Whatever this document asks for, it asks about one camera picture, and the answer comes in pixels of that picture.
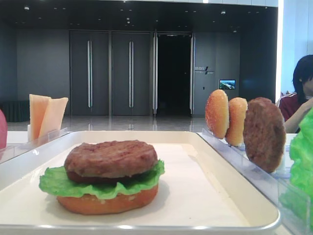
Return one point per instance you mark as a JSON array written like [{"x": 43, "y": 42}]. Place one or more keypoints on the small wall monitor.
[{"x": 227, "y": 84}]

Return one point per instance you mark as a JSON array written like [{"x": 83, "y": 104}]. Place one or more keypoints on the bun slice far standing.
[{"x": 217, "y": 113}]

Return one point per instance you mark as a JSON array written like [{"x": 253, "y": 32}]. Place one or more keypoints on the standing red tomato slice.
[{"x": 3, "y": 130}]

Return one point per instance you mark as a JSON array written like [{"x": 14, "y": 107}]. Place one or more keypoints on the clear acrylic rail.
[
  {"x": 16, "y": 144},
  {"x": 271, "y": 185}
]

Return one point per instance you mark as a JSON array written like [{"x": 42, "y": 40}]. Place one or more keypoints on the bottom bun slice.
[{"x": 91, "y": 205}]

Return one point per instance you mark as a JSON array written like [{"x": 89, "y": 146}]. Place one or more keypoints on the bun slice standing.
[
  {"x": 217, "y": 113},
  {"x": 237, "y": 114}
]

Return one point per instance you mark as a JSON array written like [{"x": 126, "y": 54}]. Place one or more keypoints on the yellow cheese slice rear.
[{"x": 53, "y": 116}]

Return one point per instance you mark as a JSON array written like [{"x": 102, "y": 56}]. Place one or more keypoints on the white rectangular tray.
[{"x": 200, "y": 193}]

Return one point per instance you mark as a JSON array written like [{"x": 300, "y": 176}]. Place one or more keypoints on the bun slice near standing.
[{"x": 237, "y": 114}]

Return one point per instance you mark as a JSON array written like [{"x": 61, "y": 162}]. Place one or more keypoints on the seated person in red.
[{"x": 295, "y": 106}]

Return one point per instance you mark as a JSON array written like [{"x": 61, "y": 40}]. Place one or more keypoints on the green lettuce leaf on burger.
[{"x": 55, "y": 182}]

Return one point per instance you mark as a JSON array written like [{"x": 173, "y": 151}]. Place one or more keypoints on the right clear acrylic rail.
[{"x": 271, "y": 185}]

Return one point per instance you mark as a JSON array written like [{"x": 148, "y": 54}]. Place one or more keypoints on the standing brown meat patty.
[{"x": 264, "y": 134}]

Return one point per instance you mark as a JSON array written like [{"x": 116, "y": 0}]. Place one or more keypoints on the left clear acrylic rail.
[{"x": 16, "y": 144}]

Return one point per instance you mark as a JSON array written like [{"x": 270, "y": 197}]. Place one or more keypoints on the brown meat patty on burger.
[{"x": 111, "y": 159}]

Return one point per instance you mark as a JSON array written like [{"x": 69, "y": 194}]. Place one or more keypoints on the standing green lettuce leaf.
[{"x": 301, "y": 152}]

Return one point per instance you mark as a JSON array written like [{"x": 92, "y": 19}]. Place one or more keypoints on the orange cheese slice front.
[{"x": 38, "y": 105}]

